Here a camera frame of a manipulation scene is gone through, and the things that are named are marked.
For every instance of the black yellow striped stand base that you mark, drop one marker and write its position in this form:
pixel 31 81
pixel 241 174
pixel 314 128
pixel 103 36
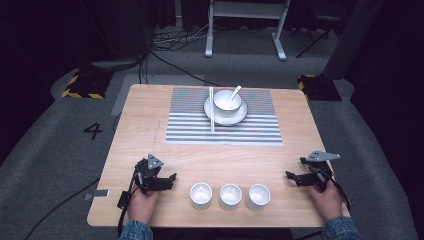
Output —
pixel 320 88
pixel 87 85

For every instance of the white metal table frame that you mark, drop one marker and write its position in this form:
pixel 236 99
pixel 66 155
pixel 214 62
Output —
pixel 246 10

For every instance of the white cup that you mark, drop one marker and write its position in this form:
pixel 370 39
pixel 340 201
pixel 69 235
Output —
pixel 201 195
pixel 258 196
pixel 230 196

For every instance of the white plate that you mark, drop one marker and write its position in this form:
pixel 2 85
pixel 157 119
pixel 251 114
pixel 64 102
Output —
pixel 230 118

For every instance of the person's right hand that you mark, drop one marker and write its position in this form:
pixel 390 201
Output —
pixel 326 201

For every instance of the person's left hand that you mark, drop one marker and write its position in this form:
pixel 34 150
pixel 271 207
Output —
pixel 142 205

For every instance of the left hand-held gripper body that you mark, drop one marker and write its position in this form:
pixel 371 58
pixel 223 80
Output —
pixel 148 173

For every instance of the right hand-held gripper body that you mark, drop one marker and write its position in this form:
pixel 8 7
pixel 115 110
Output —
pixel 319 168

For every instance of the white chopstick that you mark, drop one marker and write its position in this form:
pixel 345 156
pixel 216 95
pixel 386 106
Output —
pixel 213 110

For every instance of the grey striped placemat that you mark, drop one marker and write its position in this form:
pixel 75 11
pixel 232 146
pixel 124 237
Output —
pixel 186 126

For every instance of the black tripod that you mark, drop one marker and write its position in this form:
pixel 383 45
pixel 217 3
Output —
pixel 316 41

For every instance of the grey tape strip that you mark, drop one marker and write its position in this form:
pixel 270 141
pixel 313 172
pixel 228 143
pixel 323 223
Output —
pixel 98 193

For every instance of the white bowl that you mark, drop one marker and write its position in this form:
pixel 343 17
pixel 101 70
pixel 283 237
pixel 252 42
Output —
pixel 222 104

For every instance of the white ceramic spoon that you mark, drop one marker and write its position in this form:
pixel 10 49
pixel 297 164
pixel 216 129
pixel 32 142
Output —
pixel 235 92

